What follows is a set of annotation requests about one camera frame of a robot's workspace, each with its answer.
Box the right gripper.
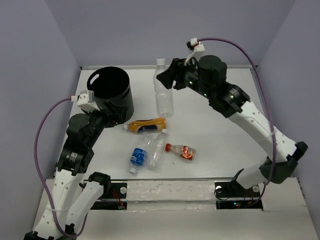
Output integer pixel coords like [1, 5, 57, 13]
[159, 55, 215, 100]

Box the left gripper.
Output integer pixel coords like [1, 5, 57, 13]
[83, 98, 129, 145]

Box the large clear plastic bottle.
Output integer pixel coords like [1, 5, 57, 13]
[153, 58, 174, 118]

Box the orange juice bottle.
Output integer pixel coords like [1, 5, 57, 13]
[123, 117, 166, 133]

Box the blue label clear bottle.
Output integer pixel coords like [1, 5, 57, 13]
[129, 132, 153, 175]

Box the clear bottle white cap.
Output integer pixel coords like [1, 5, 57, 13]
[147, 129, 168, 170]

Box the red cap bottle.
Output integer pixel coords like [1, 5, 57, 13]
[165, 143, 196, 161]

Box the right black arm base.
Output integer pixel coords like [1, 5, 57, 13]
[213, 181, 263, 210]

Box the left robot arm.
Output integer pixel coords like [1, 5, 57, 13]
[24, 102, 128, 240]

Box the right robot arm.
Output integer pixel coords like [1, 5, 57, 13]
[156, 55, 308, 196]

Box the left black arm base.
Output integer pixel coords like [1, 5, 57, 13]
[91, 181, 128, 211]

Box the black plastic bin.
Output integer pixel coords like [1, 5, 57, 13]
[86, 66, 134, 122]

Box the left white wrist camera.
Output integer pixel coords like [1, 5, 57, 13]
[77, 90, 99, 112]

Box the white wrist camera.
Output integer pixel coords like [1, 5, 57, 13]
[184, 38, 205, 66]
[77, 90, 99, 112]

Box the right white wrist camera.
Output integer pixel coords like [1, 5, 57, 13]
[184, 38, 205, 66]

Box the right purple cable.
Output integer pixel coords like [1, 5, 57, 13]
[198, 37, 276, 208]

